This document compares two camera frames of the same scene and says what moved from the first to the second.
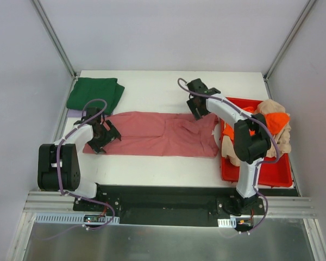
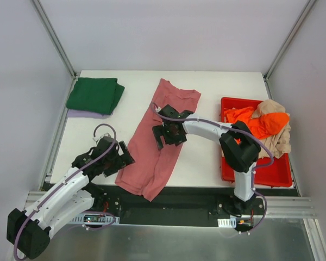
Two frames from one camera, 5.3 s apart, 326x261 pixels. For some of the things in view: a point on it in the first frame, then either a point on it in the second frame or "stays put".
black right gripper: (195, 106) → (165, 133)
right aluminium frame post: (298, 23) stays put
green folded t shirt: (84, 89) stays put
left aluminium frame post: (54, 37) stays put
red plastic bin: (274, 172) stays put
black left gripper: (105, 136) → (119, 156)
